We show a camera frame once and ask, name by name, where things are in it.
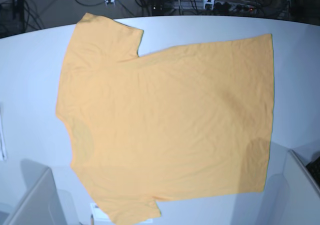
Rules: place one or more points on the yellow orange T-shirt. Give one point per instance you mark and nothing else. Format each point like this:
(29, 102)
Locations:
(189, 121)

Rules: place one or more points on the white power strip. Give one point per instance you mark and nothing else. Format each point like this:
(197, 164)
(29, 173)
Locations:
(218, 7)

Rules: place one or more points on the white label plate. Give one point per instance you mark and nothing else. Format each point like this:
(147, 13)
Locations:
(100, 218)

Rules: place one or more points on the pencil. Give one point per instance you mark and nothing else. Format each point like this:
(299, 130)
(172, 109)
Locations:
(92, 220)

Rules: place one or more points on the grey partition panel left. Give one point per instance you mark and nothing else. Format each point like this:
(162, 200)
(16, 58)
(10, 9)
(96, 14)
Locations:
(40, 205)

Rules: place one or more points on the grey partition panel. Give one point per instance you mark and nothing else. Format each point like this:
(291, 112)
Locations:
(40, 205)
(303, 204)

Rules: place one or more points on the grey partition panel right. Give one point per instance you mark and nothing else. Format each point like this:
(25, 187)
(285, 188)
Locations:
(303, 204)

